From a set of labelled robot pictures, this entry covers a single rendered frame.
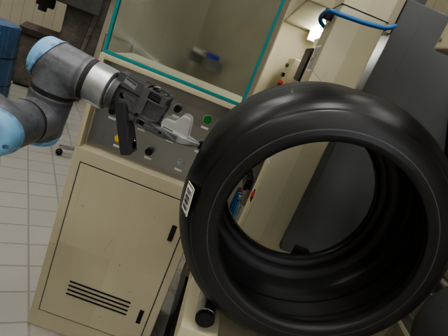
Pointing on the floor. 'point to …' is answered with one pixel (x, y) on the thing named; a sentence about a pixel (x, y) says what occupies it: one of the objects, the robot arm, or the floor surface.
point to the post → (293, 186)
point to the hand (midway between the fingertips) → (192, 145)
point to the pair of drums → (8, 53)
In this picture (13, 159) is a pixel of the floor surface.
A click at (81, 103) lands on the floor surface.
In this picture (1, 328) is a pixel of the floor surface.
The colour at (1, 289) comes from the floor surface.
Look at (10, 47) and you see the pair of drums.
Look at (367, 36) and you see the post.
